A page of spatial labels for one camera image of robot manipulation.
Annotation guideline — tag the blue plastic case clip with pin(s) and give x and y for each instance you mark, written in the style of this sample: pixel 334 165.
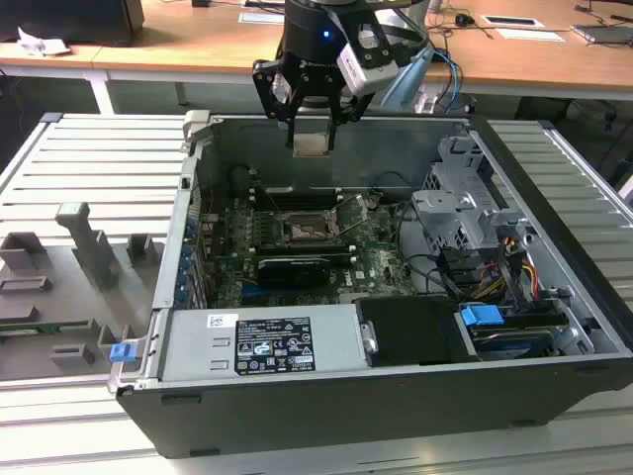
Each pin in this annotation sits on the blue plastic case clip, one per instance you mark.
pixel 122 352

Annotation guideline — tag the wooden desk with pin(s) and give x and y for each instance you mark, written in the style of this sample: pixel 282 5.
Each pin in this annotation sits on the wooden desk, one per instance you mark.
pixel 79 57
pixel 519 59
pixel 123 55

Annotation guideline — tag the small black desk item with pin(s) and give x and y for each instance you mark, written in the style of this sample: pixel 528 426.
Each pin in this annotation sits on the small black desk item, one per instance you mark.
pixel 200 3

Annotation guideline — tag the grey power supply unit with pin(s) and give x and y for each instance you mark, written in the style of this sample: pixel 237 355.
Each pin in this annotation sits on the grey power supply unit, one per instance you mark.
pixel 198 346

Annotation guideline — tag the blue expansion slot retainers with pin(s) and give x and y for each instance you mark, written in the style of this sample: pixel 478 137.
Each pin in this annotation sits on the blue expansion slot retainers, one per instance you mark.
pixel 187 262

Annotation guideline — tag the silver metal drive cage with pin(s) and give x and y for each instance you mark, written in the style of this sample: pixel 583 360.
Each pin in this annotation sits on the silver metal drive cage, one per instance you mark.
pixel 445 218

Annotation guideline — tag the pale blue teach pendant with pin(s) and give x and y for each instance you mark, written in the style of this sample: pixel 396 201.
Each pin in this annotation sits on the pale blue teach pendant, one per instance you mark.
pixel 408 79

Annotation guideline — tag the black CPU socket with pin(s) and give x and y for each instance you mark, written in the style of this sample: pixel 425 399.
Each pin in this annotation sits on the black CPU socket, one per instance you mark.
pixel 306 230

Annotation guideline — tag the black graphics card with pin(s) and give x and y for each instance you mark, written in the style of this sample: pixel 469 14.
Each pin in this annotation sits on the black graphics card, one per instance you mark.
pixel 292 274

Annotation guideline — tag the small silver CPU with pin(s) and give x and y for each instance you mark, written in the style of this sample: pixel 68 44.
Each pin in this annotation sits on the small silver CPU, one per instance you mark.
pixel 311 144

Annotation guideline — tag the green RAM stick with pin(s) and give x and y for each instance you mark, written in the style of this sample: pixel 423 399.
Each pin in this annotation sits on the green RAM stick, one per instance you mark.
pixel 44 326

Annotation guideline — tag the open black PC case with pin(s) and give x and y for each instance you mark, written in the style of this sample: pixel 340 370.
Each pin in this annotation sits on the open black PC case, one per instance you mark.
pixel 346 420

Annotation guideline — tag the black monitor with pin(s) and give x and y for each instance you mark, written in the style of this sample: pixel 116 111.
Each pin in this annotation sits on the black monitor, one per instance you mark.
pixel 74 20

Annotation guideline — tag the white paper sheet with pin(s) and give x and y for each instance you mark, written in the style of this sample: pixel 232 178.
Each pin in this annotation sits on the white paper sheet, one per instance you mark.
pixel 259 17
pixel 531 34

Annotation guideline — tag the grey laptop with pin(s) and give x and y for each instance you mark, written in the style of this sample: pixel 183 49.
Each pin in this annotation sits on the grey laptop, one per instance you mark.
pixel 605 34

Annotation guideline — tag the grey parts rack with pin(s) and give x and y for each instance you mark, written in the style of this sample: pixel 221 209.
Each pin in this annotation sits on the grey parts rack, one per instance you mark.
pixel 64 297

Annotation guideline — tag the crumpled white paper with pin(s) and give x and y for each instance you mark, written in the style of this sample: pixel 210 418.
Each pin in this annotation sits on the crumpled white paper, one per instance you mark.
pixel 39 43

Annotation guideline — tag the green motherboard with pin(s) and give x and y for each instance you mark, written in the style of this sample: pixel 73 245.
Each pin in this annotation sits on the green motherboard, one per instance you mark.
pixel 381 262

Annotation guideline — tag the black computer mouse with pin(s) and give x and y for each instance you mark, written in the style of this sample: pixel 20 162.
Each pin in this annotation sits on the black computer mouse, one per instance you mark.
pixel 464 20

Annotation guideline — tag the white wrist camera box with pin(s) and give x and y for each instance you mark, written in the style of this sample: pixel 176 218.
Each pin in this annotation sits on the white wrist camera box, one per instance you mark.
pixel 366 76

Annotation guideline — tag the black RAM slot bank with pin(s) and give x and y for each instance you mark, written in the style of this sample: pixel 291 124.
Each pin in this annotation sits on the black RAM slot bank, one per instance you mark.
pixel 301 250
pixel 297 197

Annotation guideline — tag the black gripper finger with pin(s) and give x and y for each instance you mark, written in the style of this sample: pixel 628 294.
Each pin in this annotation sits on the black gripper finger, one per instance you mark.
pixel 269 89
pixel 353 109

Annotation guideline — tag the hard disk in blue carrier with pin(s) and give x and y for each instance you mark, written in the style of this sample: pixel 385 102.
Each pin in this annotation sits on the hard disk in blue carrier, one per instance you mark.
pixel 479 315

